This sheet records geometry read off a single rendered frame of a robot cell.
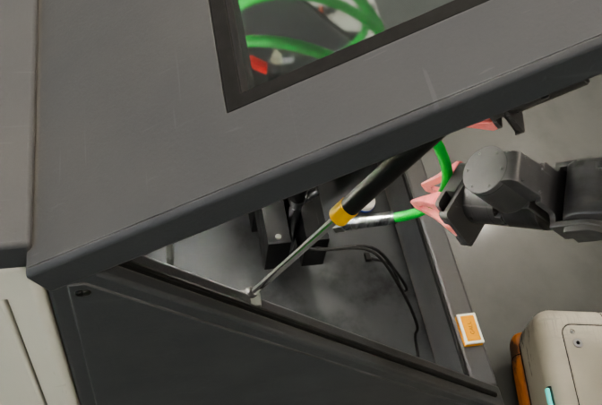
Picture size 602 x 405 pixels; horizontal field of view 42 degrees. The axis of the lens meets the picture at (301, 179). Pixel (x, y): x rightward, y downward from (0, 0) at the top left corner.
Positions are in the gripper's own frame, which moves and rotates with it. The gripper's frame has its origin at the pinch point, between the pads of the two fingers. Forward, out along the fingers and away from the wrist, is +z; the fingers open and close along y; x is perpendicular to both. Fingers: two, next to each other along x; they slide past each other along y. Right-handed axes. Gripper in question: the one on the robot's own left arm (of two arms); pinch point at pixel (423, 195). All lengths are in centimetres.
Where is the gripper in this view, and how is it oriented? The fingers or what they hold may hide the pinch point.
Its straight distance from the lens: 106.2
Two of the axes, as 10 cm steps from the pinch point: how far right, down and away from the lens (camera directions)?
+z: -6.2, -0.4, 7.8
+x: 5.8, 6.5, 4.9
